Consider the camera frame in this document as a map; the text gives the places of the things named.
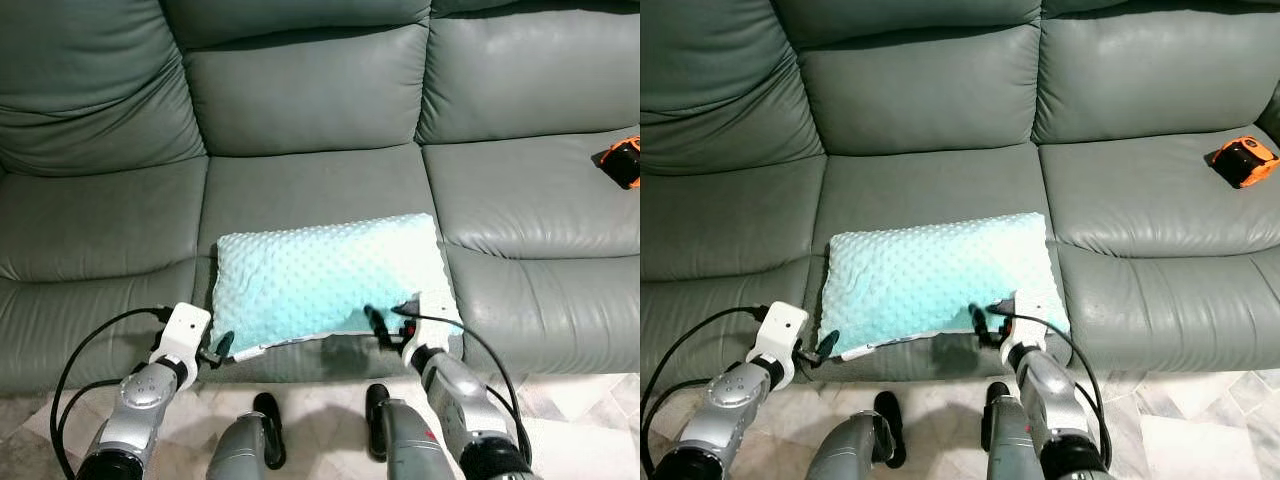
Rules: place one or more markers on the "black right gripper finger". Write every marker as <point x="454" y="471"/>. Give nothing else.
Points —
<point x="375" y="322"/>
<point x="978" y="320"/>

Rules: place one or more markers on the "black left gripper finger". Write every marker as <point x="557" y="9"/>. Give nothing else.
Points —
<point x="828" y="345"/>
<point x="224" y="345"/>

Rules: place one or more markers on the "teal dotted pillow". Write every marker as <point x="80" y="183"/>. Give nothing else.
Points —
<point x="320" y="270"/>
<point x="930" y="270"/>

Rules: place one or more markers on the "green leather sofa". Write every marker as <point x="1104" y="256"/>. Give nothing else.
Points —
<point x="300" y="90"/>
<point x="920" y="90"/>

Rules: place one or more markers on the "black right robot foot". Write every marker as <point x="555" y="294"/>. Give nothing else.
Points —
<point x="993" y="410"/>
<point x="376" y="415"/>

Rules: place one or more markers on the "black robot foot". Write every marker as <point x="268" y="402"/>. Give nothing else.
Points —
<point x="888" y="425"/>
<point x="268" y="425"/>
<point x="993" y="410"/>
<point x="376" y="415"/>

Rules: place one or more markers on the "black left robot foot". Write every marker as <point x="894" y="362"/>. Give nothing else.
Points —
<point x="888" y="425"/>
<point x="268" y="425"/>

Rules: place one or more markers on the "silver right robot leg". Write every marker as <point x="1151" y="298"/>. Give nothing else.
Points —
<point x="410" y="450"/>
<point x="1015" y="450"/>

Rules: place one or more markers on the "orange black device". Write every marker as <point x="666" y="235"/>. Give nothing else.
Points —
<point x="622" y="162"/>
<point x="1243" y="160"/>

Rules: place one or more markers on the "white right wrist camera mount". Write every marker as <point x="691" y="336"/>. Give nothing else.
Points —
<point x="428" y="325"/>
<point x="1030" y="322"/>

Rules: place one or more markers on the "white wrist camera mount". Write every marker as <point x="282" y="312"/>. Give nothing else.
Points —
<point x="182" y="330"/>
<point x="1030" y="322"/>
<point x="780" y="330"/>
<point x="428" y="325"/>

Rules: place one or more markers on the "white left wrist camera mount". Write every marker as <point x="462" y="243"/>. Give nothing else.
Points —
<point x="780" y="330"/>
<point x="182" y="330"/>

